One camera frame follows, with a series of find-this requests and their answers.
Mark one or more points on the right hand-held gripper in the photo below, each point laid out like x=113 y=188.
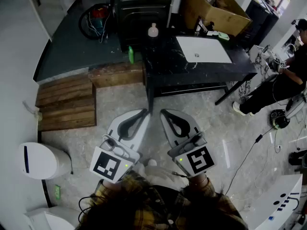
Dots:
x=199 y=160

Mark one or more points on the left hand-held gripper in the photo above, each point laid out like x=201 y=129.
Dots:
x=105 y=164

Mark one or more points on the white bottle with cork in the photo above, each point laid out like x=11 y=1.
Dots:
x=153 y=31

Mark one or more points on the person's right forearm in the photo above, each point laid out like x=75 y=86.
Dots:
x=200 y=182

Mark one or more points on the person's left forearm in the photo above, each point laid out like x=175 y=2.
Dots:
x=109 y=188

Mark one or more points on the green plastic bottle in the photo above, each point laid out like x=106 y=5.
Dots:
x=131 y=55

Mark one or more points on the black table top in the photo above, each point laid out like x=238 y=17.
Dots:
x=165 y=56

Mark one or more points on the white sink basin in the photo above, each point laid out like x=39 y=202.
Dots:
x=204 y=49

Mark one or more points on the person's light trouser legs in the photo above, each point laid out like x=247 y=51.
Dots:
x=156 y=171

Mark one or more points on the wooden plank steps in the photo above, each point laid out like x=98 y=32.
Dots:
x=67 y=104

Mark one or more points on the person's torso in plaid shirt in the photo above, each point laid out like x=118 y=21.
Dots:
x=153 y=210

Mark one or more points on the white round bin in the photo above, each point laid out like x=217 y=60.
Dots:
x=40 y=160

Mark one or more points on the green soap dish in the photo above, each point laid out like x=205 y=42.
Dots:
x=223 y=35

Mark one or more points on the metal faucet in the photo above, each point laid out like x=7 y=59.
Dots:
x=201 y=27

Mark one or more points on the white marble table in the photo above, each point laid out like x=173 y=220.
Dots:
x=260 y=59

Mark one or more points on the white plastic appliance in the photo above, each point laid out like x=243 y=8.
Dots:
x=52 y=218

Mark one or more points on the grey stacked laundry machine tower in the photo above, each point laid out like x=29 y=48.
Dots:
x=141 y=15

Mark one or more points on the white cabinet with black marks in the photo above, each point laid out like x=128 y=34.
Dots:
x=275 y=205

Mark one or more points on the large cardboard box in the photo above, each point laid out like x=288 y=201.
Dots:
x=216 y=15

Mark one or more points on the white cylinder tank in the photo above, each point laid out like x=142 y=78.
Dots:
x=176 y=3

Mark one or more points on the white door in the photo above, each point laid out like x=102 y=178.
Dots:
x=39 y=11

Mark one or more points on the green wall socket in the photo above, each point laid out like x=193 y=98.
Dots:
x=57 y=192

